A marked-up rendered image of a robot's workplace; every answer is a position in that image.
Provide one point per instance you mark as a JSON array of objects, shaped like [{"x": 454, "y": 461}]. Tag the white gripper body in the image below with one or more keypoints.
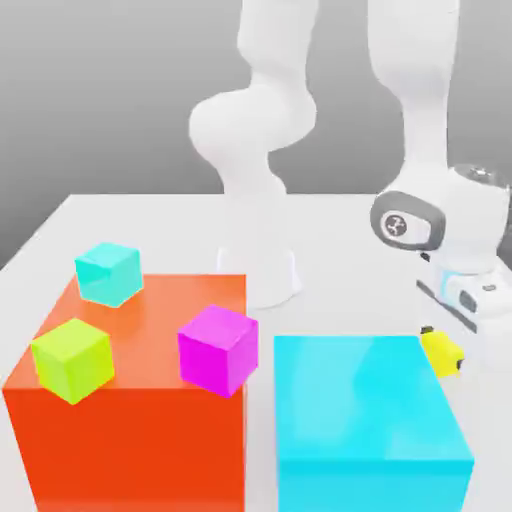
[{"x": 486, "y": 340}]

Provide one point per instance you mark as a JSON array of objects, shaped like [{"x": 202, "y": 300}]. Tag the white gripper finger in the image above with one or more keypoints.
[
  {"x": 427, "y": 330},
  {"x": 460, "y": 363}
]

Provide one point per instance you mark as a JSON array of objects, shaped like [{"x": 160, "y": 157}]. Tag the small yellow cube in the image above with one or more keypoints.
[{"x": 440, "y": 352}]

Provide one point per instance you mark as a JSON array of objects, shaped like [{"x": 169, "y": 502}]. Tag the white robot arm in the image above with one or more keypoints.
[{"x": 256, "y": 120}]

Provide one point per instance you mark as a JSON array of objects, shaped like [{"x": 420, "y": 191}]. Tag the small magenta cube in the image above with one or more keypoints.
[{"x": 218, "y": 352}]

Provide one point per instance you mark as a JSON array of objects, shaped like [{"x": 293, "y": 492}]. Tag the small turquoise cube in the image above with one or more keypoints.
[{"x": 108, "y": 276}]

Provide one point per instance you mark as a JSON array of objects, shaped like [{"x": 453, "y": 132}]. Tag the small lime cube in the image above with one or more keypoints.
[{"x": 72, "y": 360}]

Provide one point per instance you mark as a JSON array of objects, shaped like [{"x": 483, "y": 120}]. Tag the large cyan box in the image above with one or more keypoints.
[{"x": 368, "y": 400}]

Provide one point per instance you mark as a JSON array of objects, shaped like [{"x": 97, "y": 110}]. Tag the large orange box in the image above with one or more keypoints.
[{"x": 132, "y": 448}]

